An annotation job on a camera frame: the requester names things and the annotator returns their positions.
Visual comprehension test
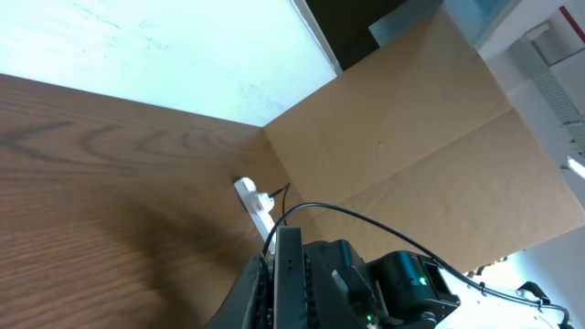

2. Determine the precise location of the white USB charger adapter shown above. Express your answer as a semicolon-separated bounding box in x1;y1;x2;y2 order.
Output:
234;177;275;216

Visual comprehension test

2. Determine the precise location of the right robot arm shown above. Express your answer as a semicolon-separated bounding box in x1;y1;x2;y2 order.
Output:
303;240;570;328

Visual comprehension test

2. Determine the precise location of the black USB charging cable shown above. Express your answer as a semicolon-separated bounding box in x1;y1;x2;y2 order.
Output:
268;182;293;228

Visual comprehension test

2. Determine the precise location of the white power strip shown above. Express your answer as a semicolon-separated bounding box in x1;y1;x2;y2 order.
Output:
247;200;276;254

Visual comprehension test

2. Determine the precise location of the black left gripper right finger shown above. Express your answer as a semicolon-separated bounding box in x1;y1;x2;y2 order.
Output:
304;253;366;329

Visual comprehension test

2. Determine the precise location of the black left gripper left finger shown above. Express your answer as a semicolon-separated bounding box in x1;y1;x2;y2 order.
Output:
205;254;273;329

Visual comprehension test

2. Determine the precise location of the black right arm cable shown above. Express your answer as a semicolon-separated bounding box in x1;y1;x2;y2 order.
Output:
261;202;571;328

